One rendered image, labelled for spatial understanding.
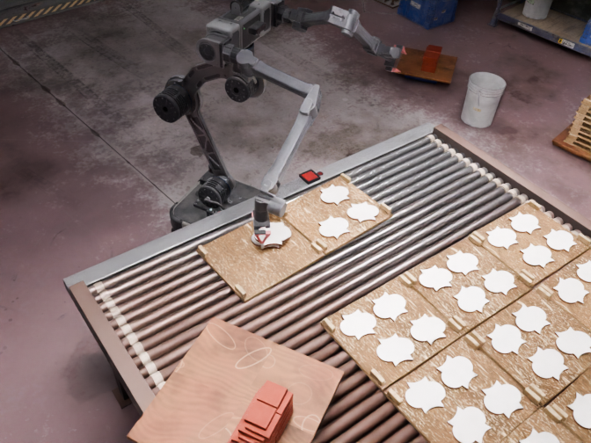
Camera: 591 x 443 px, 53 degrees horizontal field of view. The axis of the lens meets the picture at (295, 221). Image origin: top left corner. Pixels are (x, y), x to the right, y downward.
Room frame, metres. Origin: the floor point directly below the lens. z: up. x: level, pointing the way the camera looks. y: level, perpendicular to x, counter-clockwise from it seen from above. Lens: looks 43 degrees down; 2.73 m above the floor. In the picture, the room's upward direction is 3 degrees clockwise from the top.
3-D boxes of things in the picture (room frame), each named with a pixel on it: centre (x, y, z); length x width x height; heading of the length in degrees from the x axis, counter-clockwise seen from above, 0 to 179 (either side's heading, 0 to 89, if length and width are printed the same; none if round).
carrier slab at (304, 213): (2.00, -0.17, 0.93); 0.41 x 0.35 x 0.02; 132
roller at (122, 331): (1.90, -0.13, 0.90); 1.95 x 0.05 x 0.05; 129
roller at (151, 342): (1.82, -0.19, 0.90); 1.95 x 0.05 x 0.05; 129
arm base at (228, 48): (2.45, 0.33, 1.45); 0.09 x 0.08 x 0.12; 155
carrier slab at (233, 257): (1.72, 0.14, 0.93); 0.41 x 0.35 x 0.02; 132
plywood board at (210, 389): (0.97, 0.14, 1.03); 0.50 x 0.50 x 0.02; 67
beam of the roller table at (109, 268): (2.15, 0.08, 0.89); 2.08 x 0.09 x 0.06; 129
